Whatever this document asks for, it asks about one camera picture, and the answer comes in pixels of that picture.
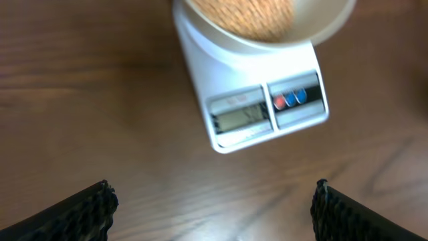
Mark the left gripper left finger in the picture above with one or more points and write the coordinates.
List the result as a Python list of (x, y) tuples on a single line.
[(86, 215)]

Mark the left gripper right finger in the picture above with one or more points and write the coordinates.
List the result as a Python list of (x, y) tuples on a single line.
[(337, 217)]

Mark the white digital kitchen scale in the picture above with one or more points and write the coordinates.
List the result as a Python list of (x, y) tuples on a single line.
[(246, 99)]

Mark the soybeans in bowl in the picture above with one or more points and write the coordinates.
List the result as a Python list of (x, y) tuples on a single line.
[(259, 20)]

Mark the cream round bowl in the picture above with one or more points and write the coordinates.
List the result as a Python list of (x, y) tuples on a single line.
[(314, 21)]

